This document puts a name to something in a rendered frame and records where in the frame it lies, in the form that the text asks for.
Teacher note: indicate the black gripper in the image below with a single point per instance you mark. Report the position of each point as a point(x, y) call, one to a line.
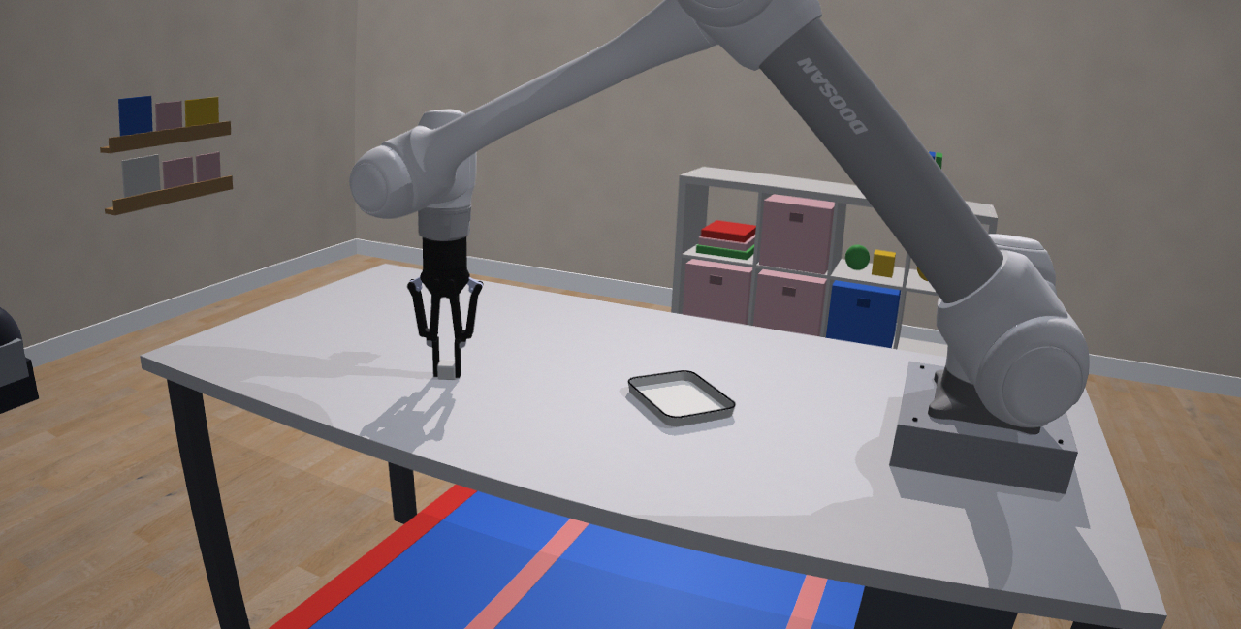
point(444, 283)

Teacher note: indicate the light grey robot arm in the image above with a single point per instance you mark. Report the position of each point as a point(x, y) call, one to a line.
point(1024, 356)

